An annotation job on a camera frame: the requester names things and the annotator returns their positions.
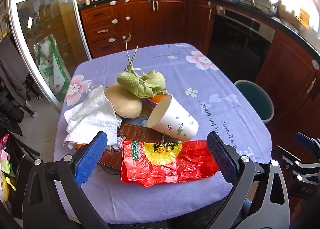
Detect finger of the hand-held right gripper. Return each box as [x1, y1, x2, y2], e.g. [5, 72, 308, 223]
[276, 145, 320, 199]
[294, 132, 320, 154]

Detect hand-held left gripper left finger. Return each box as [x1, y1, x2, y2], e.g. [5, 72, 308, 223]
[22, 131, 110, 229]

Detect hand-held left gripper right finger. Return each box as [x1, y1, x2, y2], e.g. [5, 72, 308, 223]
[197, 131, 290, 229]

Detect white paper napkin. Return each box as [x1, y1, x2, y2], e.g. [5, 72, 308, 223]
[63, 85, 122, 150]

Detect red snack wrapper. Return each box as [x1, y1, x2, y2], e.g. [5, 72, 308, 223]
[121, 140, 220, 187]

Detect brown cardboard box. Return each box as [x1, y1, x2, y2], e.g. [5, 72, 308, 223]
[99, 123, 165, 171]

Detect white leaf-print paper cup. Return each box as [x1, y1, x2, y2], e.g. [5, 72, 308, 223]
[147, 95, 199, 142]

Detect teal trash bin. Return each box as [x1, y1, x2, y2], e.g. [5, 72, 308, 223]
[234, 80, 275, 122]

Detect clear plastic bottle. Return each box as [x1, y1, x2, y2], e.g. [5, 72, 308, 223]
[84, 80, 103, 94]

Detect green corn husk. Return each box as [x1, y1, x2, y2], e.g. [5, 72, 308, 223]
[117, 33, 167, 99]

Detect colourful sticky notes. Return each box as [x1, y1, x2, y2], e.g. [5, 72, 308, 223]
[0, 134, 15, 177]

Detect black jacket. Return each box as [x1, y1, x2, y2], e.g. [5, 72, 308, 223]
[0, 89, 24, 136]

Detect purple floral tablecloth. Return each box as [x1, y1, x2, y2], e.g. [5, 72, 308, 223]
[53, 43, 273, 224]

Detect green and white bag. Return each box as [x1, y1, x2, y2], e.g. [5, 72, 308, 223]
[34, 36, 71, 101]

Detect black built-in oven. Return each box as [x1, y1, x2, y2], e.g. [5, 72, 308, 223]
[207, 8, 275, 82]

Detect glass sliding door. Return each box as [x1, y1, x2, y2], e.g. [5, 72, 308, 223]
[9, 0, 92, 112]

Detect wooden kitchen cabinets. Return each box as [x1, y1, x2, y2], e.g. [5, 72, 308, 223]
[79, 0, 320, 144]

